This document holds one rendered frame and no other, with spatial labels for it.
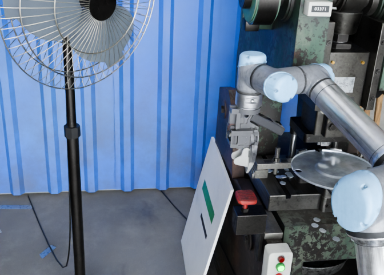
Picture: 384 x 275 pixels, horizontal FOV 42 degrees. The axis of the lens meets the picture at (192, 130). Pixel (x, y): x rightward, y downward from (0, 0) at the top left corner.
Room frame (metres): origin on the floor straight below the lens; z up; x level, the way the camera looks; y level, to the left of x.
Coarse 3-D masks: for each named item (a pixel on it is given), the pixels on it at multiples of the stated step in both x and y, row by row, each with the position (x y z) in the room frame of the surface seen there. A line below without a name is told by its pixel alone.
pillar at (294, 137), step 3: (291, 135) 1.66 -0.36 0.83; (294, 135) 1.66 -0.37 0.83; (291, 138) 1.66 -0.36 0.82; (294, 138) 1.66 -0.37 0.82; (291, 141) 1.66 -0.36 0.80; (294, 141) 1.66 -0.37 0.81; (291, 144) 1.66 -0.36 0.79; (294, 144) 1.66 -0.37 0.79; (291, 147) 1.66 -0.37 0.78; (294, 147) 1.66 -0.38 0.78; (291, 150) 1.66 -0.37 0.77; (294, 150) 1.66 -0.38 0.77; (291, 153) 1.66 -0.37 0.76; (294, 153) 1.66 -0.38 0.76; (288, 156) 1.66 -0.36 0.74; (291, 156) 1.66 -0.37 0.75
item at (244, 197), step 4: (236, 192) 1.35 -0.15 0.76; (240, 192) 1.35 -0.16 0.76; (244, 192) 1.35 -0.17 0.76; (248, 192) 1.35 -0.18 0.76; (252, 192) 1.36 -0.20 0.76; (236, 196) 1.33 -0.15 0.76; (240, 196) 1.33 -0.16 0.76; (244, 196) 1.33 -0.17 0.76; (248, 196) 1.33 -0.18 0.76; (252, 196) 1.33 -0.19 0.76; (240, 200) 1.31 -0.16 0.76; (244, 200) 1.31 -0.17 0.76; (248, 200) 1.31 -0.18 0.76; (252, 200) 1.31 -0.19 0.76; (256, 200) 1.31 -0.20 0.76; (240, 204) 1.30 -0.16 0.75; (244, 204) 1.30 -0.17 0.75; (248, 204) 1.30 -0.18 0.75; (252, 204) 1.30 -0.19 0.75; (244, 208) 1.33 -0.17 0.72
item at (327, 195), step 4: (316, 188) 1.50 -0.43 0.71; (320, 188) 1.47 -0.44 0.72; (324, 188) 1.44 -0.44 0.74; (320, 192) 1.46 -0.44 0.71; (324, 192) 1.44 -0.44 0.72; (328, 192) 1.44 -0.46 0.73; (324, 196) 1.44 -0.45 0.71; (328, 196) 1.44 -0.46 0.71; (320, 200) 1.45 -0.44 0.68; (324, 200) 1.44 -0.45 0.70; (328, 200) 1.44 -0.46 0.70; (320, 204) 1.45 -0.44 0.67; (324, 204) 1.44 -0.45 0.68; (328, 204) 1.44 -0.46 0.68; (320, 208) 1.44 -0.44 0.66; (324, 208) 1.44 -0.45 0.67; (328, 208) 1.43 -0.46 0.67
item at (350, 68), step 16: (336, 48) 1.57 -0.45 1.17; (352, 48) 1.60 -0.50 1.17; (336, 64) 1.53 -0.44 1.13; (352, 64) 1.54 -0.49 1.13; (336, 80) 1.53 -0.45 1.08; (352, 80) 1.54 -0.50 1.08; (352, 96) 1.54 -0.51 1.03; (304, 112) 1.62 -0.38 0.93; (320, 112) 1.52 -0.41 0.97; (320, 128) 1.53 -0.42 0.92; (336, 128) 1.49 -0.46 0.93
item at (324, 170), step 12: (300, 156) 1.58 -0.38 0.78; (312, 156) 1.59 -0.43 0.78; (324, 156) 1.59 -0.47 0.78; (336, 156) 1.60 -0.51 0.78; (348, 156) 1.60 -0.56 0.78; (300, 168) 1.49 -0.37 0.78; (312, 168) 1.50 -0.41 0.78; (324, 168) 1.49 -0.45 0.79; (336, 168) 1.49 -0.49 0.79; (348, 168) 1.50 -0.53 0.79; (360, 168) 1.51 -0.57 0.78; (312, 180) 1.41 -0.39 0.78; (324, 180) 1.42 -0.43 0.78; (336, 180) 1.42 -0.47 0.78
